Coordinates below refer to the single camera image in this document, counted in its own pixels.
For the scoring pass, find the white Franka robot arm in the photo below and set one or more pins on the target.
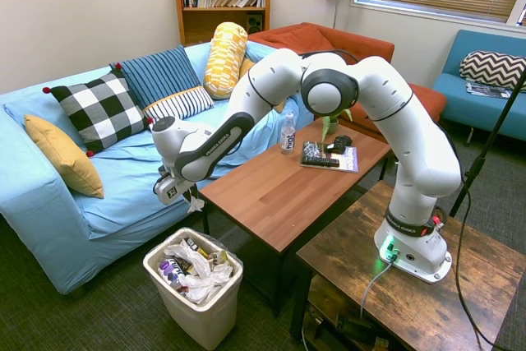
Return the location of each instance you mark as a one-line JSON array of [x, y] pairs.
[[411, 141]]

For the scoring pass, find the mustard yellow pillow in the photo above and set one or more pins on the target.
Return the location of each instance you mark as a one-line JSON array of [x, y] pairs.
[[65, 158]]

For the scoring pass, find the blue striped pillow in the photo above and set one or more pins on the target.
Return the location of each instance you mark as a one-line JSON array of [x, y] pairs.
[[160, 73]]

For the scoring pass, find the wooden coffee table black frame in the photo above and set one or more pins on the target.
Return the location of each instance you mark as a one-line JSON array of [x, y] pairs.
[[283, 199]]

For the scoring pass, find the light blue sofa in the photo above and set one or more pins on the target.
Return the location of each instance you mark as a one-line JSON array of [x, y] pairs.
[[123, 162]]

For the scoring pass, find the grey printed magazine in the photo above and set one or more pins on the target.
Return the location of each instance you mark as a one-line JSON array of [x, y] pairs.
[[487, 90]]

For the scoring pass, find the black game controller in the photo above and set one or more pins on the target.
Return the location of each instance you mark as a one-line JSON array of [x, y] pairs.
[[340, 143]]

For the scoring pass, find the small green potted plant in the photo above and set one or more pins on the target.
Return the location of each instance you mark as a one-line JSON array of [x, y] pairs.
[[330, 124]]

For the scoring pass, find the yellow white patterned bolster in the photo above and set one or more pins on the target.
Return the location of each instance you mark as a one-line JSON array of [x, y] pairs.
[[226, 59]]

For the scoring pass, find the rustic brown wooden table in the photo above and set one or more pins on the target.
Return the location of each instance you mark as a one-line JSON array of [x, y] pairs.
[[411, 310]]

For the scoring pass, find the clear plastic water bottle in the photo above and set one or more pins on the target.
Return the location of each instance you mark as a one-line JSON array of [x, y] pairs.
[[288, 137]]

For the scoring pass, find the white navy striped pillow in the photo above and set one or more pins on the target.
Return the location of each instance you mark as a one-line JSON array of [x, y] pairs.
[[181, 106]]

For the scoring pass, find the beige plastic trash bin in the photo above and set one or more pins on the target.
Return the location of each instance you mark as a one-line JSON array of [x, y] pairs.
[[197, 318]]

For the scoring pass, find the black white checkered pillow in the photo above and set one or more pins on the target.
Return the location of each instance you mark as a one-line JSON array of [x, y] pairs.
[[102, 108]]

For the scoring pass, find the black camera stand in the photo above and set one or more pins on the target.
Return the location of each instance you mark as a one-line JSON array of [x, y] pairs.
[[481, 158]]

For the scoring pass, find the black white chevron pillow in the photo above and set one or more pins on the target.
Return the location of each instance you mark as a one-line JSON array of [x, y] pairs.
[[489, 69]]

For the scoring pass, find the black white patterned book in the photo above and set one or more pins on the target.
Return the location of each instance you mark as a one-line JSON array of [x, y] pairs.
[[316, 153]]

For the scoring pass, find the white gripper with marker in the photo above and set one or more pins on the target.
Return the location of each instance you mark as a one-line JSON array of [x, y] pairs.
[[170, 188]]

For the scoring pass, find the teal bench sofa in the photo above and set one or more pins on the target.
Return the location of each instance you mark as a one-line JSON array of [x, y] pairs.
[[472, 108]]

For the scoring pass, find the small black speaker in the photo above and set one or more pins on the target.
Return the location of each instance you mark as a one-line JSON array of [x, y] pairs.
[[255, 23]]

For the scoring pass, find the white crumpled plastic bag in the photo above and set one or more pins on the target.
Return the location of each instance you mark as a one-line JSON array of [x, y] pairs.
[[205, 277]]

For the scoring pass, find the purple label bottle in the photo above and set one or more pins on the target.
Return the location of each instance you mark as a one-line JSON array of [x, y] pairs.
[[172, 271]]

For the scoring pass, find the orange sofa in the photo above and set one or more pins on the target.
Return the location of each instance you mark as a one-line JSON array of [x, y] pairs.
[[361, 44]]

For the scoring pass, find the yellow striped pillow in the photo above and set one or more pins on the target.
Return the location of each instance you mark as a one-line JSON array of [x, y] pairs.
[[245, 69]]

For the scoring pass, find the white tissue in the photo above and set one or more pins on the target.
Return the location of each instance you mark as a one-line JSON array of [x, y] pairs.
[[196, 204]]

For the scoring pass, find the black power adapter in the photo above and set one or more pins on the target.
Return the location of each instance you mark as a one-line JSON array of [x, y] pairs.
[[355, 326]]

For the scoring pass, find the purple cover magazine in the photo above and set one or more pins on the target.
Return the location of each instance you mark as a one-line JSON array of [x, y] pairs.
[[349, 160]]

